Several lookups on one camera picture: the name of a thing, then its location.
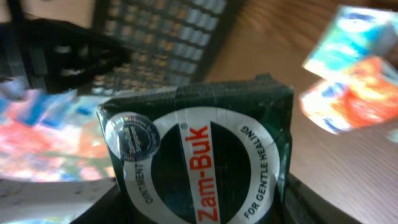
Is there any teal tissue pack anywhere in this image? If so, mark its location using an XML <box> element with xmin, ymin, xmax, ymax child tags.
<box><xmin>302</xmin><ymin>5</ymin><xmax>397</xmax><ymax>80</ymax></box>

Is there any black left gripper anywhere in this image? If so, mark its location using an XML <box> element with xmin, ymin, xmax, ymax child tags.
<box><xmin>1</xmin><ymin>19</ymin><xmax>131</xmax><ymax>93</ymax></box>

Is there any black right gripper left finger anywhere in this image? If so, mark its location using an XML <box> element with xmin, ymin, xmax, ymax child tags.
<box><xmin>70</xmin><ymin>185</ymin><xmax>131</xmax><ymax>224</ymax></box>

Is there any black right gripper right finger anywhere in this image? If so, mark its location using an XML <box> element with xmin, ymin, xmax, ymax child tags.
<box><xmin>284</xmin><ymin>174</ymin><xmax>360</xmax><ymax>224</ymax></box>

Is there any grey plastic mesh basket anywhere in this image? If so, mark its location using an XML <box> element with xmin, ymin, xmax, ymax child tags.
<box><xmin>81</xmin><ymin>0</ymin><xmax>244</xmax><ymax>96</ymax></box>

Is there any orange snack packet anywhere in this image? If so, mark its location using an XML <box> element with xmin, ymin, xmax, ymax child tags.
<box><xmin>300</xmin><ymin>57</ymin><xmax>397</xmax><ymax>134</ymax></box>

